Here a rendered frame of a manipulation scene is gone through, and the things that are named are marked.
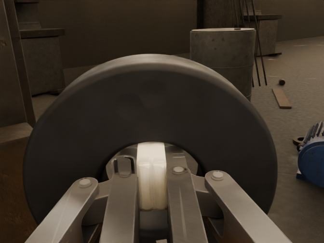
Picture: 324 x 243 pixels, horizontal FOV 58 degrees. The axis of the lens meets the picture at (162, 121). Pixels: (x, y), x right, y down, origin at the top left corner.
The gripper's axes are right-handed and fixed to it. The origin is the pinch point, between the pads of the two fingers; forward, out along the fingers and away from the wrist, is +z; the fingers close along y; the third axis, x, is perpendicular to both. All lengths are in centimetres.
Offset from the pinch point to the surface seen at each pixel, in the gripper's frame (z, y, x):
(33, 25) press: 449, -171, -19
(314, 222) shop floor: 98, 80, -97
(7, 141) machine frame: 16.0, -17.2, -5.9
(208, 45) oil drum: 232, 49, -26
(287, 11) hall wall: 1114, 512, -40
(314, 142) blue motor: 127, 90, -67
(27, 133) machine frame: 17.6, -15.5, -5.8
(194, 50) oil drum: 245, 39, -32
